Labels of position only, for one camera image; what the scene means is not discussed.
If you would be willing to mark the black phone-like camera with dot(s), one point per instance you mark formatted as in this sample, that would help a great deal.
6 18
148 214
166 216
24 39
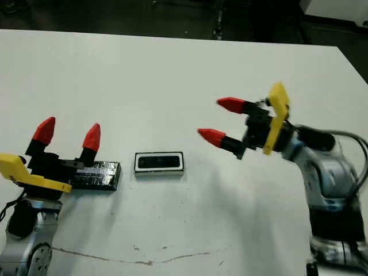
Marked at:
158 162

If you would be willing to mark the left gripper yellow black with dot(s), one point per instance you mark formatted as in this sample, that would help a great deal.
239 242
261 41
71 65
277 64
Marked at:
43 181

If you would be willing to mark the dark metal pole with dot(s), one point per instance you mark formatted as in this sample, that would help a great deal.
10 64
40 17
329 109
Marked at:
218 26

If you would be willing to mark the black camera box lid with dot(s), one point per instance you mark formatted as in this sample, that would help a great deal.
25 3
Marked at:
100 178

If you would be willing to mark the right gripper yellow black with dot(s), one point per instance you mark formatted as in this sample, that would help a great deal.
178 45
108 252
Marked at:
258 129

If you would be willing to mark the white camera box base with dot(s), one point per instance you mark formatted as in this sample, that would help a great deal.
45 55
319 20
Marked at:
158 173

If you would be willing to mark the grey shoe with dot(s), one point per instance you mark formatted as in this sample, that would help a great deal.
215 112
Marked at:
15 5

